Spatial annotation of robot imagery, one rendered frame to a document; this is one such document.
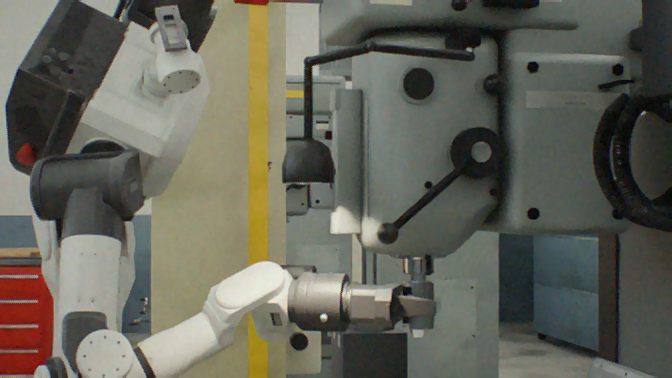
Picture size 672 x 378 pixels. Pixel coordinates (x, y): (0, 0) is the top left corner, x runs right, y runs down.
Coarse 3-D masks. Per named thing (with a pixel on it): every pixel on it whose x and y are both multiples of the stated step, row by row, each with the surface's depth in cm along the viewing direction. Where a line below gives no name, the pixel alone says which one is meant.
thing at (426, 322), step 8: (408, 296) 148; (416, 296) 147; (424, 296) 147; (432, 296) 148; (408, 320) 148; (416, 320) 147; (424, 320) 147; (432, 320) 148; (408, 328) 148; (416, 328) 147; (424, 328) 147; (432, 328) 148
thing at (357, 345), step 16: (336, 336) 194; (352, 336) 182; (368, 336) 183; (384, 336) 183; (400, 336) 183; (336, 352) 194; (352, 352) 182; (368, 352) 183; (384, 352) 183; (400, 352) 183; (336, 368) 194; (352, 368) 182; (368, 368) 183; (384, 368) 183; (400, 368) 183
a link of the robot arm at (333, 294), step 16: (320, 288) 149; (336, 288) 148; (352, 288) 149; (368, 288) 149; (384, 288) 146; (400, 288) 153; (320, 304) 148; (336, 304) 148; (352, 304) 147; (368, 304) 147; (384, 304) 144; (320, 320) 149; (336, 320) 148; (352, 320) 147; (368, 320) 147; (384, 320) 145; (400, 320) 153
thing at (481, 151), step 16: (480, 128) 138; (464, 144) 137; (480, 144) 137; (496, 144) 138; (464, 160) 137; (480, 160) 137; (496, 160) 138; (448, 176) 137; (480, 176) 138; (432, 192) 136; (416, 208) 136; (384, 224) 135; (400, 224) 135; (384, 240) 134
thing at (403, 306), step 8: (400, 296) 147; (392, 304) 146; (400, 304) 146; (408, 304) 146; (416, 304) 146; (424, 304) 146; (432, 304) 146; (400, 312) 146; (408, 312) 146; (416, 312) 146; (424, 312) 146; (432, 312) 146
